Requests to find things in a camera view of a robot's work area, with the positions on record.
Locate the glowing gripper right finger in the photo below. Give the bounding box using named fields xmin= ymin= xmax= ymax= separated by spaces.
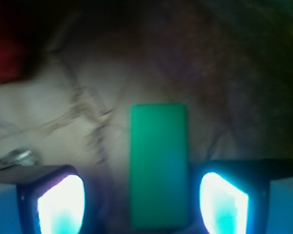
xmin=193 ymin=159 xmax=293 ymax=234

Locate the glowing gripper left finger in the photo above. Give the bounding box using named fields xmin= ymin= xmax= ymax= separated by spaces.
xmin=0 ymin=164 xmax=85 ymax=234

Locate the green rectangular block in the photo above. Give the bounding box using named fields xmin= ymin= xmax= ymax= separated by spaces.
xmin=129 ymin=103 xmax=189 ymax=231

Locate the silver key bunch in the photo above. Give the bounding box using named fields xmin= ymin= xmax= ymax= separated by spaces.
xmin=0 ymin=148 xmax=39 ymax=170

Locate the brown paper bag bin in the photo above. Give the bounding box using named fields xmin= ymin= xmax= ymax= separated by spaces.
xmin=0 ymin=0 xmax=293 ymax=234

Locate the crumpled red paper ball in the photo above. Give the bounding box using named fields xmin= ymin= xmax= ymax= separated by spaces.
xmin=0 ymin=24 xmax=35 ymax=83

